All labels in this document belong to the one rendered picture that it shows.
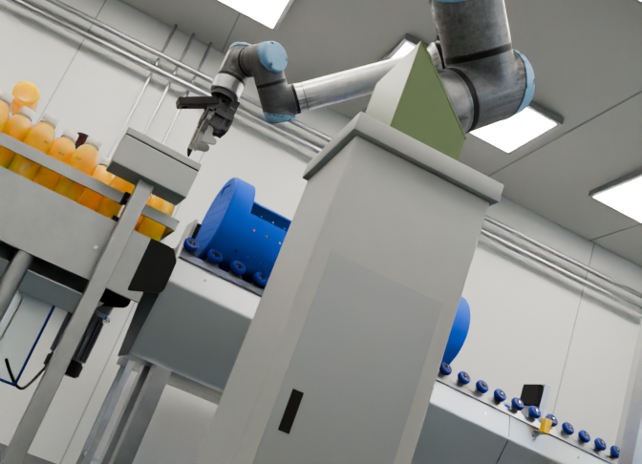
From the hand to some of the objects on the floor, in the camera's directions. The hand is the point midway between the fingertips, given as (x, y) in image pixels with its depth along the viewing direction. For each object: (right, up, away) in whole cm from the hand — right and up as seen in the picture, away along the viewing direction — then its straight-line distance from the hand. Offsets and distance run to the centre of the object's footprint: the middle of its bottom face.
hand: (190, 148), depth 218 cm
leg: (-33, -118, -21) cm, 124 cm away
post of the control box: (-40, -99, -62) cm, 124 cm away
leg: (-27, -116, -34) cm, 123 cm away
